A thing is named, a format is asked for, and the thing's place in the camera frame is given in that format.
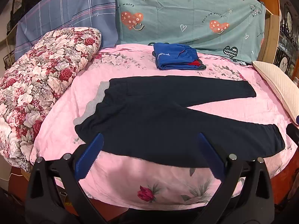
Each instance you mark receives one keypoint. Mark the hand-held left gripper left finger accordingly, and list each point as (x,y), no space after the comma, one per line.
(90,155)

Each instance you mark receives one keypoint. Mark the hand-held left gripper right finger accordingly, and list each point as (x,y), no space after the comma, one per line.
(211,155)

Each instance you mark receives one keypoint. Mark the dark navy pants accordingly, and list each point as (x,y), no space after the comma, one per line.
(163,121)

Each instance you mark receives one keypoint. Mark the cream quilted pillow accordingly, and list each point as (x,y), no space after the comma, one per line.
(278,84)

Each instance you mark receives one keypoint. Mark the pink floral bed sheet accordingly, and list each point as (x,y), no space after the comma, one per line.
(149,121)

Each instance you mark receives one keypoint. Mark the red floral quilt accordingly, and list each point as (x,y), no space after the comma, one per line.
(39,79)

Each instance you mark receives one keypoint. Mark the folded red garment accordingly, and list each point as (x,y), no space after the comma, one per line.
(197,64)

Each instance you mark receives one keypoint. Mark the wooden headboard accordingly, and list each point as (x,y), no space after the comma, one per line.
(268,21)

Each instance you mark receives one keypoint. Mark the folded blue garment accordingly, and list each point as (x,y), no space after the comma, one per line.
(174,55)

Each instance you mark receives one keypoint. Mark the teal heart print pillow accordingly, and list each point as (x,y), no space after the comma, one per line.
(186,16)

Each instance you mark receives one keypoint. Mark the blue plaid pillow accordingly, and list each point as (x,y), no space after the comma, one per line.
(70,11)

